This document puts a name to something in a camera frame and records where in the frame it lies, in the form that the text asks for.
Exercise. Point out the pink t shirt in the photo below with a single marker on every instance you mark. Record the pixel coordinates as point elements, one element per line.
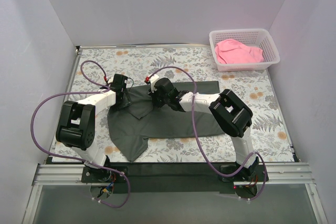
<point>231,51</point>

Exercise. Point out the dark grey t shirt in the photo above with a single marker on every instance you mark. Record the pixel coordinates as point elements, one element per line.
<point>131,127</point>

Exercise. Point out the aluminium frame rail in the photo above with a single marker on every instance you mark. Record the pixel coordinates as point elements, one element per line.
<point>70,174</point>

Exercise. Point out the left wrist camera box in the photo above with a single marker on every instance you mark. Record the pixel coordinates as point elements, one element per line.
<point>118,83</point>

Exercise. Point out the white plastic laundry basket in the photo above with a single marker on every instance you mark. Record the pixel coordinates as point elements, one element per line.
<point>260,38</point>

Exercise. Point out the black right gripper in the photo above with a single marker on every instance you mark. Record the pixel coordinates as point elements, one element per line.
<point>153,97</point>

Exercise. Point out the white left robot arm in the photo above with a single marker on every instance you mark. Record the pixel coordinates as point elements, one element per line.
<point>76,128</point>

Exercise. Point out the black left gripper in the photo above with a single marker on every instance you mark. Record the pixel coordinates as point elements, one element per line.
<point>123,100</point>

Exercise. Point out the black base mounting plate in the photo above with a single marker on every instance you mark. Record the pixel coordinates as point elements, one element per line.
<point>165,177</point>

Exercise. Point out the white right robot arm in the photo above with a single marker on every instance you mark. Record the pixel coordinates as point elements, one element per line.
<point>230,112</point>

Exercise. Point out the floral patterned table mat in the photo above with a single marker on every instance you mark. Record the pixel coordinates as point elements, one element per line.
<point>179,64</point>

